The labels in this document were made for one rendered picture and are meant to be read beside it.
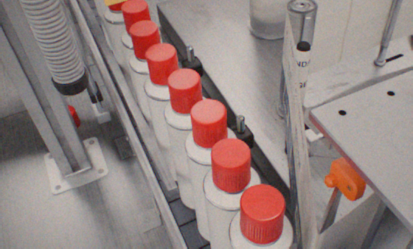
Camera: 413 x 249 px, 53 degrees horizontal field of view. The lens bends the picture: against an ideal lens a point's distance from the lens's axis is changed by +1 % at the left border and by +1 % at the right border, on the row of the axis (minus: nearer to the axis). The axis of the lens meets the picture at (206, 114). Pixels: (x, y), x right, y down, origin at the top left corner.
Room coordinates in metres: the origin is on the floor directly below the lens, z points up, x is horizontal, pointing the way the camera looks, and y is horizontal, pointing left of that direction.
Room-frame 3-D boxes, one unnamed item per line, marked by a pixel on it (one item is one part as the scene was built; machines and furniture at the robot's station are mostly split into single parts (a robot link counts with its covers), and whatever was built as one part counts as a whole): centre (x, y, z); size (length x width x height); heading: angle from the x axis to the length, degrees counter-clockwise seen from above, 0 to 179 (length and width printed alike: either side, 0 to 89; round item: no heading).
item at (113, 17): (0.52, 0.10, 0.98); 0.05 x 0.05 x 0.20
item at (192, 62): (0.55, 0.02, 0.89); 0.03 x 0.03 x 0.12; 20
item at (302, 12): (0.45, -0.13, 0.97); 0.05 x 0.05 x 0.19
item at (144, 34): (0.41, 0.06, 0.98); 0.05 x 0.05 x 0.20
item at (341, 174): (0.18, -0.10, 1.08); 0.03 x 0.02 x 0.02; 20
